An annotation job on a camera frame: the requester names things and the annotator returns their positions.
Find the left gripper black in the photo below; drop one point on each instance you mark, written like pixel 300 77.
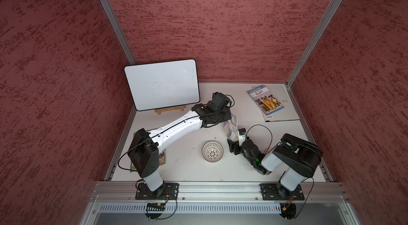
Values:
pixel 227 116

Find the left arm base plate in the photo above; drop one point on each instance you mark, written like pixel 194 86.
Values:
pixel 168 191

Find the white patterned breakfast bowl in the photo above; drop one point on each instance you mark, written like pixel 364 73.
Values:
pixel 212 151

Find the aluminium corner post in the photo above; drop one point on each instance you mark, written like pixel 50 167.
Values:
pixel 109 11
pixel 323 23

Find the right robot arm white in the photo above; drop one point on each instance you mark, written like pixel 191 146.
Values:
pixel 301 157

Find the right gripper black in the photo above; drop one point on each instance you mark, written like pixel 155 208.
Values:
pixel 234 146

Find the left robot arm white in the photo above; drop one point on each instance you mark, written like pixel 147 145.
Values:
pixel 163 137

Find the dog book blue cover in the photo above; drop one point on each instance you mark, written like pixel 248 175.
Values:
pixel 265 100

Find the white board black frame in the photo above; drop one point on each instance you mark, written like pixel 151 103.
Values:
pixel 163 84

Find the oats bag white purple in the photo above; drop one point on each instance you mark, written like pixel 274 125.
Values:
pixel 231 128

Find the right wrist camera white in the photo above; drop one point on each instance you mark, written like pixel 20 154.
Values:
pixel 241 136

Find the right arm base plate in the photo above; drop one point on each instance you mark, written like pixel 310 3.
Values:
pixel 271 191

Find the wooden board stand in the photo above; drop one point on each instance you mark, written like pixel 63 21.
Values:
pixel 161 110

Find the aluminium front rail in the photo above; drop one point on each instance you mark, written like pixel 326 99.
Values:
pixel 211 198

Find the left aluminium corner post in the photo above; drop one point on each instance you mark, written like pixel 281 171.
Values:
pixel 109 11

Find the colourful history magazine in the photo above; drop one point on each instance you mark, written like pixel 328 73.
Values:
pixel 162 158

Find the right aluminium corner post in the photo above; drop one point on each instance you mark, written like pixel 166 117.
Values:
pixel 323 23

